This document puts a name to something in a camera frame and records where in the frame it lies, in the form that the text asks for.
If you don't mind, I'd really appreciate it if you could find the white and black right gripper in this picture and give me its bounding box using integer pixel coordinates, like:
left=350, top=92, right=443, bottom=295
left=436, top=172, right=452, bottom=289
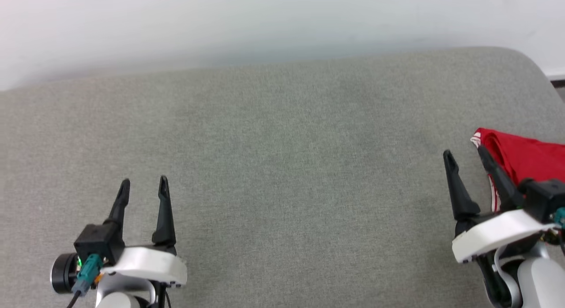
left=442, top=145, right=557, bottom=265

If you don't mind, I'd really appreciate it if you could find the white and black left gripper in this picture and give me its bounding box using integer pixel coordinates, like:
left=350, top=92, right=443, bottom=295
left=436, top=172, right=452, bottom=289
left=101, top=175, right=188, bottom=288

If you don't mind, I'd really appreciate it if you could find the red shirt with white sleeves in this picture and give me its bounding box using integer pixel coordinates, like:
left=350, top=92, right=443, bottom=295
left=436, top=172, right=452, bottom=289
left=470, top=128, right=565, bottom=212

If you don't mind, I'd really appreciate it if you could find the grey fabric sofa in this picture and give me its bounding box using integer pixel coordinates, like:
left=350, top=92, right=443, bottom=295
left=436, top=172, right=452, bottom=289
left=0, top=46, right=565, bottom=308

